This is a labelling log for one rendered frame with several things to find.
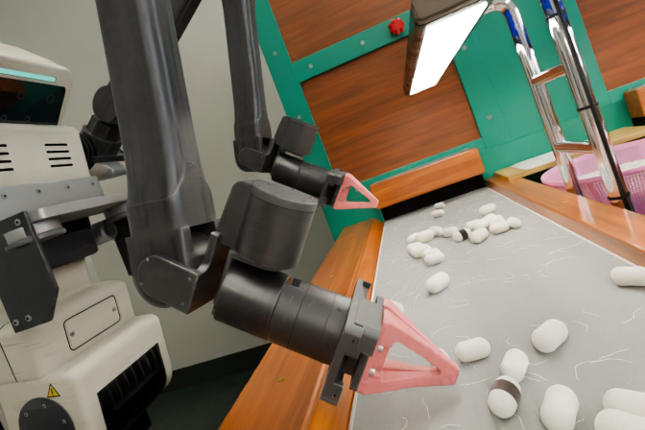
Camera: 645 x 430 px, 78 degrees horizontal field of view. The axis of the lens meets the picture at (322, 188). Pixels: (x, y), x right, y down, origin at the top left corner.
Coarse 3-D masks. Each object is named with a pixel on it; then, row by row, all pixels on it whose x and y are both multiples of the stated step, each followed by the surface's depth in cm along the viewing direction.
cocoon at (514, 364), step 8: (512, 352) 32; (520, 352) 32; (504, 360) 32; (512, 360) 31; (520, 360) 31; (528, 360) 32; (504, 368) 31; (512, 368) 31; (520, 368) 31; (512, 376) 30; (520, 376) 30
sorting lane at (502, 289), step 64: (384, 256) 81; (448, 256) 66; (512, 256) 56; (576, 256) 49; (448, 320) 45; (512, 320) 40; (576, 320) 36; (640, 320) 33; (576, 384) 29; (640, 384) 27
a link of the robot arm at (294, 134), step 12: (288, 120) 74; (276, 132) 75; (288, 132) 74; (300, 132) 73; (312, 132) 73; (276, 144) 75; (288, 144) 73; (300, 144) 73; (312, 144) 75; (240, 156) 75; (252, 156) 75; (264, 156) 74; (252, 168) 75; (264, 168) 75
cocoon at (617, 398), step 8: (608, 392) 25; (616, 392) 24; (624, 392) 24; (632, 392) 24; (640, 392) 24; (608, 400) 24; (616, 400) 24; (624, 400) 24; (632, 400) 23; (640, 400) 23; (608, 408) 24; (616, 408) 24; (624, 408) 23; (632, 408) 23; (640, 408) 23; (640, 416) 23
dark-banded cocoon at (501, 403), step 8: (504, 376) 29; (496, 392) 28; (504, 392) 28; (520, 392) 29; (488, 400) 28; (496, 400) 28; (504, 400) 28; (512, 400) 28; (496, 408) 28; (504, 408) 27; (512, 408) 27; (504, 416) 28
